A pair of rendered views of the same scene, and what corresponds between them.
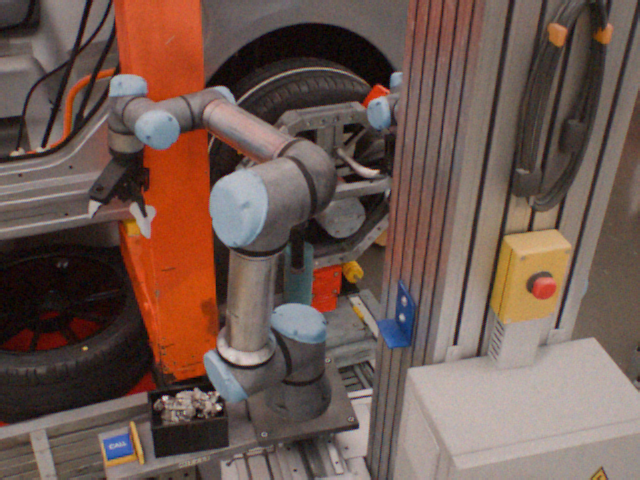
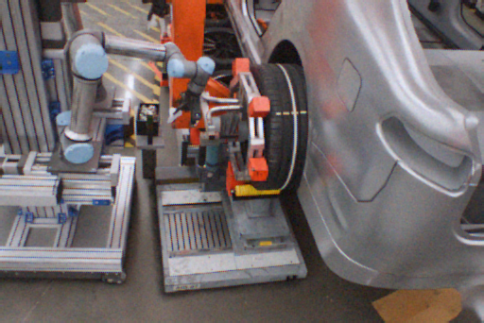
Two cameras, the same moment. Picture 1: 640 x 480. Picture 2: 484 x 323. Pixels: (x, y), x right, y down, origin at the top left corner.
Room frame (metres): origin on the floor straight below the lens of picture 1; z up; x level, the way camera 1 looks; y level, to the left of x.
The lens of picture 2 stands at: (2.33, -1.92, 2.29)
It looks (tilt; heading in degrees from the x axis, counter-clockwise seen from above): 41 degrees down; 95
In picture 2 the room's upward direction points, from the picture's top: 9 degrees clockwise
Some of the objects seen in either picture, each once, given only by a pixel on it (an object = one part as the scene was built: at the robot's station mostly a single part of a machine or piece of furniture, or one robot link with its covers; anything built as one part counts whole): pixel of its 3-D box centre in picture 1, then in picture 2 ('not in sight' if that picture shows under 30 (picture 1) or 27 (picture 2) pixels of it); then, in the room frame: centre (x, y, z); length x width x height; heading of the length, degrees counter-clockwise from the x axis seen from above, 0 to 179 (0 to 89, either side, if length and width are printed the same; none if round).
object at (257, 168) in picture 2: not in sight; (257, 168); (2.25, -0.29, 0.85); 0.09 x 0.08 x 0.07; 113
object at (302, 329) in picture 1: (296, 340); not in sight; (1.26, 0.04, 0.98); 0.13 x 0.12 x 0.14; 129
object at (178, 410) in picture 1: (188, 417); (148, 118); (1.47, 0.33, 0.51); 0.20 x 0.14 x 0.13; 105
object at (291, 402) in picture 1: (298, 379); (92, 88); (1.27, 0.04, 0.87); 0.15 x 0.15 x 0.10
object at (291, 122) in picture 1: (323, 190); (243, 127); (2.12, 0.00, 0.85); 0.54 x 0.07 x 0.54; 113
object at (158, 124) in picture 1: (158, 121); not in sight; (1.45, 0.33, 1.39); 0.11 x 0.11 x 0.08; 39
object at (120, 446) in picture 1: (118, 447); not in sight; (1.40, 0.51, 0.47); 0.07 x 0.07 x 0.02; 23
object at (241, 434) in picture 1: (182, 439); (148, 126); (1.47, 0.35, 0.44); 0.43 x 0.17 x 0.03; 113
